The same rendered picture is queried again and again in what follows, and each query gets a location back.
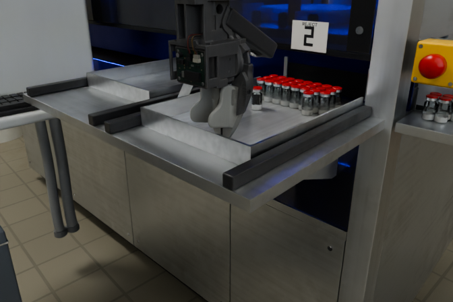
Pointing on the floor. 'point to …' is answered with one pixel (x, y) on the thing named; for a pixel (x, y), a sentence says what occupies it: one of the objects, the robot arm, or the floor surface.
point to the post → (396, 91)
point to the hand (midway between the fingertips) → (226, 132)
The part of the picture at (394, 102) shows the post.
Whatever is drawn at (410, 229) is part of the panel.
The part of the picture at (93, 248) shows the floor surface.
